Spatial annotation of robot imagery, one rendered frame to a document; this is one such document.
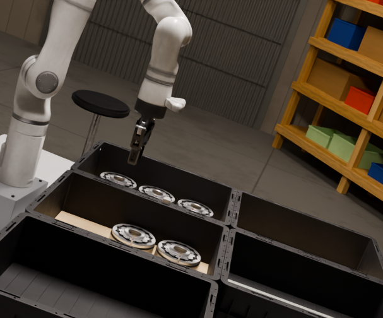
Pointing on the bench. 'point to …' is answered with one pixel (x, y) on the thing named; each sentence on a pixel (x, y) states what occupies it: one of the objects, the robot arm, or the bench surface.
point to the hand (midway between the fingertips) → (135, 155)
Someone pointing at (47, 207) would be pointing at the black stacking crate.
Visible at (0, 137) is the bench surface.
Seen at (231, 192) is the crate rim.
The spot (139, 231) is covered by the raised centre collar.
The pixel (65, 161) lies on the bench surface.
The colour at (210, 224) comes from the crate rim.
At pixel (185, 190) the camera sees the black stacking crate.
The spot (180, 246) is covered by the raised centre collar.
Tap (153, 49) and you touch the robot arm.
